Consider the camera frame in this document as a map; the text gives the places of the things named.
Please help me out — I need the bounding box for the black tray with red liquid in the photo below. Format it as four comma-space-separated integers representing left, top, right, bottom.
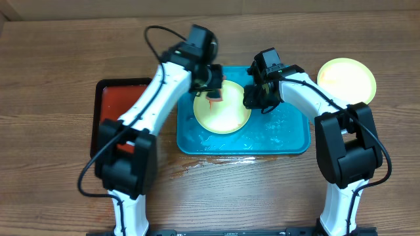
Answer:
90, 77, 152, 157

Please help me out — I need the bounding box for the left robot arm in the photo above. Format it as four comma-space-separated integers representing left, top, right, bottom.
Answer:
87, 25, 222, 235

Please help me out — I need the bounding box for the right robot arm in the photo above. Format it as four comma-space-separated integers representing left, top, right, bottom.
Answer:
243, 48, 383, 235

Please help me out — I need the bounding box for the teal plastic tray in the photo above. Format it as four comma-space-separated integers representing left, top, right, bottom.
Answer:
177, 66, 310, 155

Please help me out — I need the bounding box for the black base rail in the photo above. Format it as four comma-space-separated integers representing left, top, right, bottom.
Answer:
86, 227, 378, 236

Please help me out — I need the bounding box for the yellow-green plate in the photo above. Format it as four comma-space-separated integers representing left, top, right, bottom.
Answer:
317, 58, 377, 104
193, 80, 251, 134

